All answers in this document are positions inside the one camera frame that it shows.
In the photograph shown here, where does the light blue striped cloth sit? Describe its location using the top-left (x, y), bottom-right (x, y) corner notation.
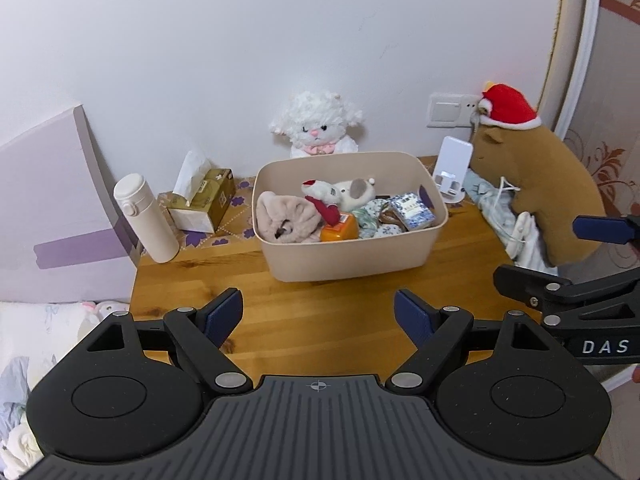
top-left (465, 167), bottom-right (558, 276)

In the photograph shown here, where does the white phone stand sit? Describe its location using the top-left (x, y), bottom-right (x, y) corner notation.
top-left (434, 136), bottom-right (474, 203)

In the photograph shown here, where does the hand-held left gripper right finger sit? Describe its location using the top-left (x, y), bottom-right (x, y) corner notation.
top-left (391, 288), bottom-right (566, 392)

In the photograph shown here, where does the white mouse plush red scarf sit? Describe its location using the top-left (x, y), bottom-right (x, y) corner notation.
top-left (301, 176), bottom-right (378, 226)

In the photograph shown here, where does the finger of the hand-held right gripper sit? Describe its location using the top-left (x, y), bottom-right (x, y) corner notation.
top-left (572, 214), bottom-right (640, 247)
top-left (492, 262), bottom-right (640, 308)

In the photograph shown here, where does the lavender board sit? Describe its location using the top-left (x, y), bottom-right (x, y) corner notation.
top-left (0, 105), bottom-right (143, 306)

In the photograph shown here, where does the white bedding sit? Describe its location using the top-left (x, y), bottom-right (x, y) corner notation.
top-left (0, 301), bottom-right (131, 480)

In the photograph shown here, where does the floral bed headboard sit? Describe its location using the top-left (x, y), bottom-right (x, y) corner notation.
top-left (537, 0), bottom-right (640, 396)

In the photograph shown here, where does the red plush hat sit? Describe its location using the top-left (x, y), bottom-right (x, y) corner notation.
top-left (475, 81), bottom-right (542, 131)

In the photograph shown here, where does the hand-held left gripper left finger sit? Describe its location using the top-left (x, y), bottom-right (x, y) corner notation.
top-left (75, 287), bottom-right (253, 395)

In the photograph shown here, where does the white sheep plush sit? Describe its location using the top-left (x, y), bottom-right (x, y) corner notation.
top-left (269, 90), bottom-right (365, 158)

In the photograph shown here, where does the blue floral checked cloth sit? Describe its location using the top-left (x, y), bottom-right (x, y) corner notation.
top-left (352, 197), bottom-right (403, 239)

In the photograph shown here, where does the cream thermos bottle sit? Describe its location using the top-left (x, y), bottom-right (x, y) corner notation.
top-left (113, 173), bottom-right (180, 264)

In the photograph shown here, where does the beige plastic storage bin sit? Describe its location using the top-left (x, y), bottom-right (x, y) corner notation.
top-left (251, 151), bottom-right (449, 283)

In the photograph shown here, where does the orange packet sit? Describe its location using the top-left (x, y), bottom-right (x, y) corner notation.
top-left (320, 212), bottom-right (360, 242)

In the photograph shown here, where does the beige fluffy cloth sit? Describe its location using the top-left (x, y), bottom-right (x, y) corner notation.
top-left (256, 191), bottom-right (323, 245)

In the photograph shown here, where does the white bunny plush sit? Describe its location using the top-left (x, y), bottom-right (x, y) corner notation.
top-left (77, 300), bottom-right (132, 331)

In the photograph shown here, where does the blue white tissue pack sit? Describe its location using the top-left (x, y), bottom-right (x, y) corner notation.
top-left (387, 192), bottom-right (436, 232)

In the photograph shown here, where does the gold tissue box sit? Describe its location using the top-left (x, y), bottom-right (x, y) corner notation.
top-left (158, 150), bottom-right (237, 234)

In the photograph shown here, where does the white wall switch socket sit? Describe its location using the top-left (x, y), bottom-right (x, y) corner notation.
top-left (426, 91), bottom-right (483, 128)

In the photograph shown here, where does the brown capybara plush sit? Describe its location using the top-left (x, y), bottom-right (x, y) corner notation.
top-left (470, 122), bottom-right (608, 267)

